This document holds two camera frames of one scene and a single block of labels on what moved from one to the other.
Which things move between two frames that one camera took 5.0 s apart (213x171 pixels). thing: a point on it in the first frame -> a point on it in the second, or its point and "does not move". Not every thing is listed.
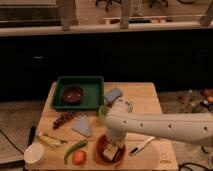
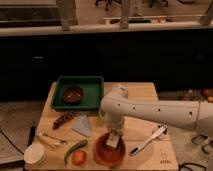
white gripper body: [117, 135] -> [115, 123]
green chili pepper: [81, 143] does not move
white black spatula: [134, 150] does not move
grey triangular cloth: [81, 124] does not move
